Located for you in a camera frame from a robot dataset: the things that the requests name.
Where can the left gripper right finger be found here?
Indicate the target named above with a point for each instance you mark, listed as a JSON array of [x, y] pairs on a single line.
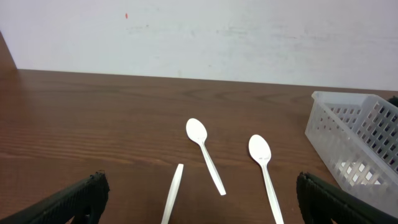
[[321, 202]]

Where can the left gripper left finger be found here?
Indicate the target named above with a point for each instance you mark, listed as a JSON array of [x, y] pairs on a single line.
[[82, 202]]

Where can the white plastic spoon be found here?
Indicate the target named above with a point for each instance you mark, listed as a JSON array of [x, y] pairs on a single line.
[[197, 133], [173, 191], [260, 151]]

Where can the clear plastic basket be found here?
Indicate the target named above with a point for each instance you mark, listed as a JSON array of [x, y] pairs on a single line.
[[355, 135]]

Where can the white plastic spoon tilted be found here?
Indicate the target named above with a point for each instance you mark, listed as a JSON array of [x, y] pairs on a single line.
[[173, 191]]

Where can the black plastic basket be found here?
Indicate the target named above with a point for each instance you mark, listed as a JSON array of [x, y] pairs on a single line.
[[393, 101]]

